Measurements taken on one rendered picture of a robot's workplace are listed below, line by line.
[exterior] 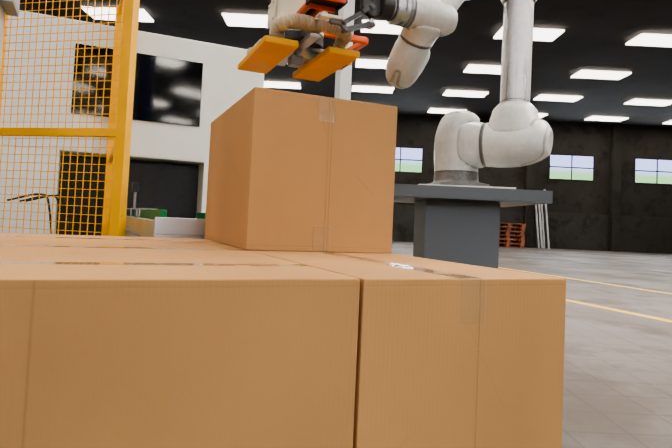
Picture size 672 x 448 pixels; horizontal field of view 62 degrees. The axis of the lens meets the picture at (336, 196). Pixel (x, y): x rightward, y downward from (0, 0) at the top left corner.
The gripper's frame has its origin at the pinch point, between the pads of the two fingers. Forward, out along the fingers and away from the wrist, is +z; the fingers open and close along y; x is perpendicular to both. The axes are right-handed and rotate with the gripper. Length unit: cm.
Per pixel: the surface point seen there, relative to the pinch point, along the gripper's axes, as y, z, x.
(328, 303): 72, 22, -66
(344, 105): 30.8, -5.0, -5.8
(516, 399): 89, -13, -65
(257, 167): 49, 17, -6
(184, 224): 65, 25, 60
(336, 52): 12.5, -7.9, 8.7
